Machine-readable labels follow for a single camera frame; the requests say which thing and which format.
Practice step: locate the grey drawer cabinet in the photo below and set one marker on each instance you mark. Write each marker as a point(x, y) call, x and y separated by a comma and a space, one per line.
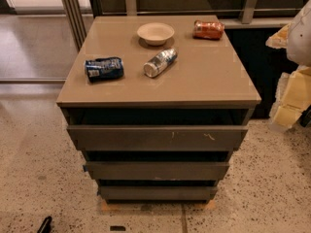
point(206, 85)

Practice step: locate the grey top drawer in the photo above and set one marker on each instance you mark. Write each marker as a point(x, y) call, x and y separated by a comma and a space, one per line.
point(157, 138)

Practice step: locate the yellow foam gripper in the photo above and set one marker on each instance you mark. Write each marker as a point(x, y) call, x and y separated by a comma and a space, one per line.
point(300, 39)

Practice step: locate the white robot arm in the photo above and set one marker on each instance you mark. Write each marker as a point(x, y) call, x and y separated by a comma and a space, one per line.
point(293, 94)

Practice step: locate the dark floor marker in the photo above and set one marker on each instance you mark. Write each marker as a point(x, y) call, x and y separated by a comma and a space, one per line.
point(117, 228)

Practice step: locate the crushed blue soda can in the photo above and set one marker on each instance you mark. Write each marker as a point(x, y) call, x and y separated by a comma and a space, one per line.
point(104, 69)

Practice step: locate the grey drawer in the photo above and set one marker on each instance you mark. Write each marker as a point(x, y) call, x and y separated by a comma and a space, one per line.
point(157, 171)
point(195, 193)
point(157, 138)

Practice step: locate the white paper bowl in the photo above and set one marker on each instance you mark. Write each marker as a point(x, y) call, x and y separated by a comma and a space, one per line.
point(155, 33)

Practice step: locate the silver blue can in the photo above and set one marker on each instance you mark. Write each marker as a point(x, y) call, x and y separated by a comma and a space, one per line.
point(156, 65)

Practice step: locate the grey middle drawer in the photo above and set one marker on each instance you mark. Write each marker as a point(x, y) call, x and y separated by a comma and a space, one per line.
point(157, 171)

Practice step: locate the black object on floor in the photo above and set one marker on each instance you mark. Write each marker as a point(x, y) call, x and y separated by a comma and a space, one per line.
point(46, 225)

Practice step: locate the crushed orange soda can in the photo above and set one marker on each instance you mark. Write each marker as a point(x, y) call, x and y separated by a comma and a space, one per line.
point(208, 30)

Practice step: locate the metal frame post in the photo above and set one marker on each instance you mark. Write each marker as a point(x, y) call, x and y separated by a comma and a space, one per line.
point(75, 19)

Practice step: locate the grey bottom drawer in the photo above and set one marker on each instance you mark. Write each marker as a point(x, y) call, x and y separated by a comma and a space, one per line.
point(195, 193)

